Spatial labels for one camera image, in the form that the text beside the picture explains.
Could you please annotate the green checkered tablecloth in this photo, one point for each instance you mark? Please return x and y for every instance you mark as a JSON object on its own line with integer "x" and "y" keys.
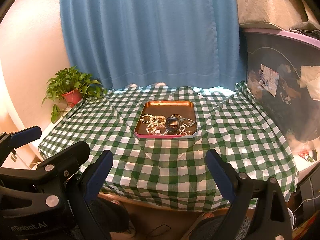
{"x": 175, "y": 167}

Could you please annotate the white crumpled cloth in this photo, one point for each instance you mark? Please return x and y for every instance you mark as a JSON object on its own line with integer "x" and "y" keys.
{"x": 311, "y": 80}

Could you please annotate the red green packet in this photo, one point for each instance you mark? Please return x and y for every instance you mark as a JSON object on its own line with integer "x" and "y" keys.
{"x": 309, "y": 155}

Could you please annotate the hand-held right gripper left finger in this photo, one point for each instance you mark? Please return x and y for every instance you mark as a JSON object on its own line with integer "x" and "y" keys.
{"x": 98, "y": 177}

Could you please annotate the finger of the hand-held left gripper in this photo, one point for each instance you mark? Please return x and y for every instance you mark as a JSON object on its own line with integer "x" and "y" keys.
{"x": 25, "y": 133}
{"x": 67, "y": 155}

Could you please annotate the person's left foot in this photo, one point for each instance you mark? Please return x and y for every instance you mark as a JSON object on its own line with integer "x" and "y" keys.
{"x": 115, "y": 202}

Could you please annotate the person's left leg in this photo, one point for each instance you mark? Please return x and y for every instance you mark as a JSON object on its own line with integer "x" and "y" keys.
{"x": 110, "y": 217}

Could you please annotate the grey fabric storage bag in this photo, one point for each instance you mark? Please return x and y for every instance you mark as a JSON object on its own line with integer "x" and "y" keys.
{"x": 267, "y": 2}

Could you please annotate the clear plastic storage bin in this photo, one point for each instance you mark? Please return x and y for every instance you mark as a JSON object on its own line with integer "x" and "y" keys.
{"x": 282, "y": 120}

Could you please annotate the blue curtain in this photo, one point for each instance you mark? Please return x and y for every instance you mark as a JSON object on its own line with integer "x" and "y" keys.
{"x": 150, "y": 30}

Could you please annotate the grey garment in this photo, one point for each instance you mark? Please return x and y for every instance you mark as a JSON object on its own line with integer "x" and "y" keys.
{"x": 306, "y": 28}

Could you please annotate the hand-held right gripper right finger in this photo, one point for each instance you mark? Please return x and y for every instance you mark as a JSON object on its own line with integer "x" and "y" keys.
{"x": 220, "y": 175}

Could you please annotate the person's leg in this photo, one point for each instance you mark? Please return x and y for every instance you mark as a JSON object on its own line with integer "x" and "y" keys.
{"x": 110, "y": 217}
{"x": 215, "y": 230}

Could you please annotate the person's right foot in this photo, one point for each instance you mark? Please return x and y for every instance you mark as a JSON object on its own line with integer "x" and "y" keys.
{"x": 207, "y": 215}

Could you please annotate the white round device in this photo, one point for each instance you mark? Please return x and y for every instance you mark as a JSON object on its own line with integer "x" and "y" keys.
{"x": 290, "y": 216}

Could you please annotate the orange metal tray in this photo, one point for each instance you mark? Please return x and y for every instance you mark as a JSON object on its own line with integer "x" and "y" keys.
{"x": 165, "y": 110}

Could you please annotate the person's right leg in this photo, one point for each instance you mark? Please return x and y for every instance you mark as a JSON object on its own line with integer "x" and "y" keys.
{"x": 215, "y": 230}

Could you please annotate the green potted plant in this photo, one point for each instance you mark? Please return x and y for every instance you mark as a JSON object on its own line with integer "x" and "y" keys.
{"x": 72, "y": 96}

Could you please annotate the person's foot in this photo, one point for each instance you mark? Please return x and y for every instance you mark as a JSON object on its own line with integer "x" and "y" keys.
{"x": 115, "y": 202}
{"x": 207, "y": 215}

